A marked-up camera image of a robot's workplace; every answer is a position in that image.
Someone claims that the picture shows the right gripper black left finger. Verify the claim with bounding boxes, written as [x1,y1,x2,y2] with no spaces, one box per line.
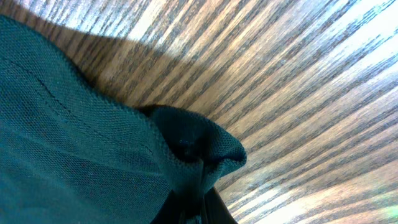
[150,191,186,224]

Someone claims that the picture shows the black t-shirt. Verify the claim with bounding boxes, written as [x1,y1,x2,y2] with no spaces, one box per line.
[1,17,246,223]

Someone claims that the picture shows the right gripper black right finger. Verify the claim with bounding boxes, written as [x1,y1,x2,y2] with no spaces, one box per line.
[201,187,238,224]

